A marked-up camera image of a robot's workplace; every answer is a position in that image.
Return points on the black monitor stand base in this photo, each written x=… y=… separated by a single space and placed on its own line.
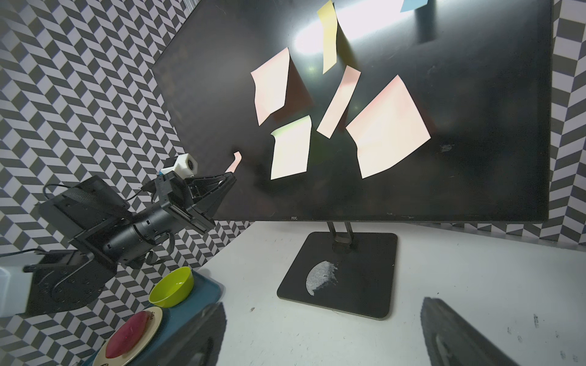
x=348 y=272

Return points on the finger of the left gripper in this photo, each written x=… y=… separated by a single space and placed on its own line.
x=194 y=184
x=212 y=194

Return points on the pink narrow sticky note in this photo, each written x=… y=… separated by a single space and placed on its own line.
x=339 y=103
x=237 y=158

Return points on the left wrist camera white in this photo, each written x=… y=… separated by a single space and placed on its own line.
x=184 y=165

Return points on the red food item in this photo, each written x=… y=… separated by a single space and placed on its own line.
x=127 y=336

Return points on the cream plate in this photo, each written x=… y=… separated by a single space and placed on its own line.
x=156 y=317

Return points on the lime green bowl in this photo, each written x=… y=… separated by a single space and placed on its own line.
x=173 y=288

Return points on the yellow narrow sticky note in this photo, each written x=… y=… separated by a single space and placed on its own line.
x=329 y=24

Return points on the black computer monitor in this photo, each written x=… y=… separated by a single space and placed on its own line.
x=479 y=72

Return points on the blue narrow sticky note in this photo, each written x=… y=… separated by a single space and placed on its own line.
x=411 y=5

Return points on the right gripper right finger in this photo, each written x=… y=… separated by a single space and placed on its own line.
x=451 y=340

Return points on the dark teal tray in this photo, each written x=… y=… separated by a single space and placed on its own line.
x=205 y=292

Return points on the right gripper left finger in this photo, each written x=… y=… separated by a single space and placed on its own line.
x=194 y=341

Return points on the green square sticky note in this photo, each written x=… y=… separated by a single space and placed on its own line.
x=291 y=149

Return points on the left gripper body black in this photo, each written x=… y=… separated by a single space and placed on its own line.
x=175 y=198

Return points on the pink square sticky note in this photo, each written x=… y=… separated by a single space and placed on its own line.
x=271 y=80
x=388 y=129

